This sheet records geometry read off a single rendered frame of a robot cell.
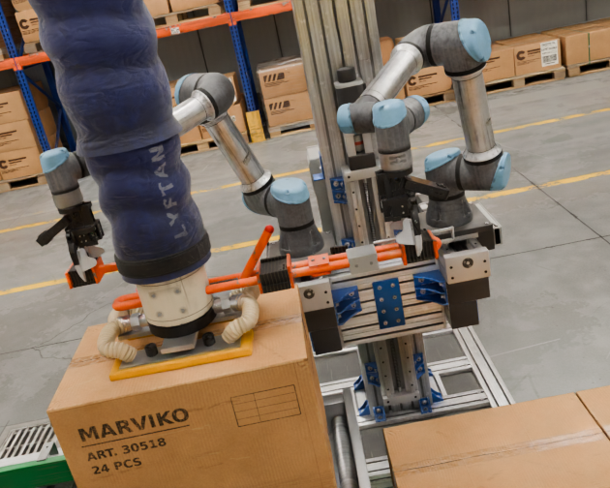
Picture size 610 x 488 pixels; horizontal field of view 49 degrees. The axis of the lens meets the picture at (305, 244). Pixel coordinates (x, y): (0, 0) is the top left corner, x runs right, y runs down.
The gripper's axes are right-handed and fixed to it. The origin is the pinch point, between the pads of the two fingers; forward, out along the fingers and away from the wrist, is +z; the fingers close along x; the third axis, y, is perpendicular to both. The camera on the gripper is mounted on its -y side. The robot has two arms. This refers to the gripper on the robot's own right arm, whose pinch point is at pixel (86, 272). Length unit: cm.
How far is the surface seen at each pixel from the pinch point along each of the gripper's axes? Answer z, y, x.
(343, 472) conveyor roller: 67, 60, -23
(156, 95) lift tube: -48, 40, -33
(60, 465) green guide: 59, -26, -6
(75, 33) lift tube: -63, 29, -37
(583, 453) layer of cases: 67, 125, -32
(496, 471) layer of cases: 67, 101, -32
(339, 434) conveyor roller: 66, 61, -6
